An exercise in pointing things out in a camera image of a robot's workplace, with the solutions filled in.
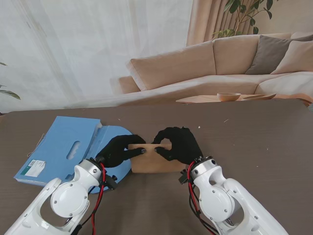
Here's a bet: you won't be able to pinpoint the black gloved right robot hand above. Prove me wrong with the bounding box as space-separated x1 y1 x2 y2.
151 126 205 166

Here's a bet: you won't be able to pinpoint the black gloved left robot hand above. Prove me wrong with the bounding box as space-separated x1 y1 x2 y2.
95 134 147 169

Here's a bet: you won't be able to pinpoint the brown paper envelope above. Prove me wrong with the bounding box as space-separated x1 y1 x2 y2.
127 143 184 174

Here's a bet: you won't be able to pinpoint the blue file folder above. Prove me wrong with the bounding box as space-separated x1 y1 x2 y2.
14 116 134 194

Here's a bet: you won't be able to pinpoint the wooden coffee table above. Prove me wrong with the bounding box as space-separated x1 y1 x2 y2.
176 94 277 104

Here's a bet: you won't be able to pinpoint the wooden bowl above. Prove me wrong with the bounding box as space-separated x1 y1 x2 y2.
217 92 242 102

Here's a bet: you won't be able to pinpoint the beige sofa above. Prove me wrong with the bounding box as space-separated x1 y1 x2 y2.
110 31 313 106

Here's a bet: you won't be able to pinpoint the flat wooden tray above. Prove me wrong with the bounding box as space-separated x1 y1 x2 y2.
241 94 277 101

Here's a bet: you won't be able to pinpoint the white sheer curtain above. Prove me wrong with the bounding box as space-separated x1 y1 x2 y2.
0 0 194 113

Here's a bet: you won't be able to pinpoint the dark green plant leaves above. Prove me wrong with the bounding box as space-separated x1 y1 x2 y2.
0 62 22 101

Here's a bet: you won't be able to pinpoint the grey-brown sofa cushion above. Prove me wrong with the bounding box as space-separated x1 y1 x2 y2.
244 35 293 75

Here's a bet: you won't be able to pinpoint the beige pleated curtain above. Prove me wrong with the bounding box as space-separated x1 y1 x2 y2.
186 0 257 47

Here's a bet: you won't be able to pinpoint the beige sofa cushion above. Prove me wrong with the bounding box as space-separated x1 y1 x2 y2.
270 40 313 75

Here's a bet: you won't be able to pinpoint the tall green leafy plant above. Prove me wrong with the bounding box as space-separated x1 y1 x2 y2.
211 0 281 41

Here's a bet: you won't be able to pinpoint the red left arm cable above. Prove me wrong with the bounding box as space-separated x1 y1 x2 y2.
91 163 108 235

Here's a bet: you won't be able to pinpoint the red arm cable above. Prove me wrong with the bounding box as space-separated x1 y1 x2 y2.
91 163 108 235
187 161 216 235

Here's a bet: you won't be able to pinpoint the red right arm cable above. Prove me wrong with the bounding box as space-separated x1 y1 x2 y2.
187 161 216 235

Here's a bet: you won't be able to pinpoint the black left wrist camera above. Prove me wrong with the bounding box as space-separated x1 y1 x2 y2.
105 175 119 190

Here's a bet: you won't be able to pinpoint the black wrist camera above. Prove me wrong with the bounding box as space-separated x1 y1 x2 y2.
179 170 190 186
105 175 119 190

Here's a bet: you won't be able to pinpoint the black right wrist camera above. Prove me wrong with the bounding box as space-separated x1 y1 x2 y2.
179 170 190 186

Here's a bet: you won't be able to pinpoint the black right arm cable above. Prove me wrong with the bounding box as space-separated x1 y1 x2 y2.
188 183 216 233

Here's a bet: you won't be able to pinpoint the thin tan string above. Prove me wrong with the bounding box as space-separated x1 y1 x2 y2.
26 133 45 157

